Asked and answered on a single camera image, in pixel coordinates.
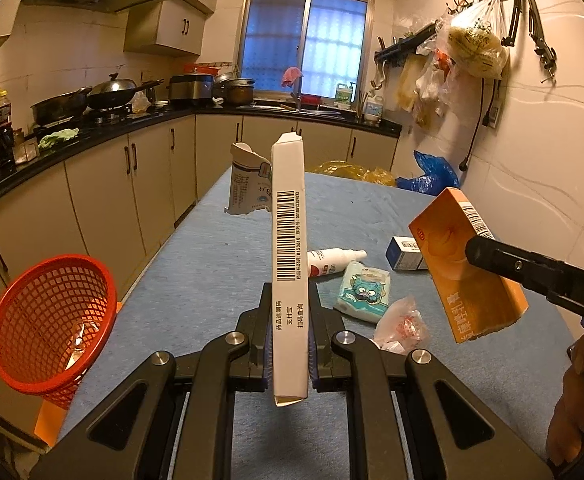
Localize red mesh basket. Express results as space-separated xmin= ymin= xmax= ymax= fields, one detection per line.
xmin=0 ymin=255 xmax=119 ymax=409

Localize black power cable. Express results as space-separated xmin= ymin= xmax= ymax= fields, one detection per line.
xmin=458 ymin=77 xmax=487 ymax=171

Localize stacked metal pots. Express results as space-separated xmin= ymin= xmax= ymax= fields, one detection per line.
xmin=214 ymin=72 xmax=256 ymax=106

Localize green cloth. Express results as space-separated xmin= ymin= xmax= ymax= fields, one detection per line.
xmin=38 ymin=128 xmax=80 ymax=150

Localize hanging plastic bags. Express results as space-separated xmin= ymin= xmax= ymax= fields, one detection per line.
xmin=397 ymin=45 xmax=452 ymax=128

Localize blue tablecloth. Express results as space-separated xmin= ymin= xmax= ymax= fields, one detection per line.
xmin=54 ymin=172 xmax=584 ymax=480

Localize cream kitchen base cabinets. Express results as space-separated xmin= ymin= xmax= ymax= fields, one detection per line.
xmin=0 ymin=112 xmax=401 ymax=441

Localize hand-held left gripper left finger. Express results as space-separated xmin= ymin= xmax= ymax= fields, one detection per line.
xmin=32 ymin=282 xmax=275 ymax=480

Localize cream wall cabinets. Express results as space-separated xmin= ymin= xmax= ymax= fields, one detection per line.
xmin=123 ymin=0 xmax=225 ymax=57

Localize steel rice cooker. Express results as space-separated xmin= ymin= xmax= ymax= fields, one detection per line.
xmin=167 ymin=74 xmax=215 ymax=107

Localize orange medicine box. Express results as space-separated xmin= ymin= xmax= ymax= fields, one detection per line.
xmin=408 ymin=187 xmax=530 ymax=345

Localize lidded wok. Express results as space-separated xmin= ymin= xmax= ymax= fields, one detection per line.
xmin=86 ymin=72 xmax=165 ymax=111

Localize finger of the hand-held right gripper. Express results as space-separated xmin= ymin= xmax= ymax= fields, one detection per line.
xmin=464 ymin=235 xmax=567 ymax=303

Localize large hanging food bag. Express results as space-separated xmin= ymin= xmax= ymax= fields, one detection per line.
xmin=437 ymin=0 xmax=510 ymax=80

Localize crumpled clear plastic bag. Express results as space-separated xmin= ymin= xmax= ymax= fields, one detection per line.
xmin=372 ymin=294 xmax=430 ymax=356

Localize yellow plastic bag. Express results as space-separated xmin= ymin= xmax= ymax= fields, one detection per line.
xmin=306 ymin=160 xmax=397 ymax=187

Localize black frying pan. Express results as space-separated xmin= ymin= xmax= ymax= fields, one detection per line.
xmin=30 ymin=86 xmax=93 ymax=126

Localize white detergent jug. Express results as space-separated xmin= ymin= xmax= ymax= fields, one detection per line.
xmin=363 ymin=92 xmax=384 ymax=123

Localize blue leaf-print medicine box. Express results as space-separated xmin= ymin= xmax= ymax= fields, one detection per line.
xmin=386 ymin=236 xmax=429 ymax=272

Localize white barcoded medicine box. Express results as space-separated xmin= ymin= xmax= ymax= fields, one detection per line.
xmin=270 ymin=131 xmax=310 ymax=407

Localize cartoon tissue pack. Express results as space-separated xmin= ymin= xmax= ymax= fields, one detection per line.
xmin=333 ymin=260 xmax=391 ymax=326

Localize black gas stove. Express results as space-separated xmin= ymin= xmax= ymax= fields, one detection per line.
xmin=27 ymin=107 xmax=165 ymax=136

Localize white spray bottle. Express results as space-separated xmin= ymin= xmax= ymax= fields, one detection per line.
xmin=307 ymin=249 xmax=367 ymax=279

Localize wall power strip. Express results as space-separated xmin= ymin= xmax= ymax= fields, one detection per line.
xmin=482 ymin=80 xmax=502 ymax=128

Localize black wall rack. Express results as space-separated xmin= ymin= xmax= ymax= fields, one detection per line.
xmin=374 ymin=20 xmax=440 ymax=63

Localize torn white blue carton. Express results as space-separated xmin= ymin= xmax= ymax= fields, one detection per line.
xmin=224 ymin=142 xmax=273 ymax=217

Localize black kitchen countertop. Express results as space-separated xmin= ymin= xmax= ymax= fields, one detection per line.
xmin=0 ymin=102 xmax=403 ymax=218

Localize person's right hand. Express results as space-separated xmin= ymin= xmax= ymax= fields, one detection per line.
xmin=546 ymin=331 xmax=584 ymax=472

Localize kitchen window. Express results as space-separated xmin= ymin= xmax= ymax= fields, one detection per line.
xmin=237 ymin=0 xmax=377 ymax=98

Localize blue plastic bag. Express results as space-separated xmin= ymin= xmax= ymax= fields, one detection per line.
xmin=397 ymin=150 xmax=460 ymax=195

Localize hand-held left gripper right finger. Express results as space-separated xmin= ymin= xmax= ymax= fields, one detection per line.
xmin=308 ymin=290 xmax=555 ymax=480

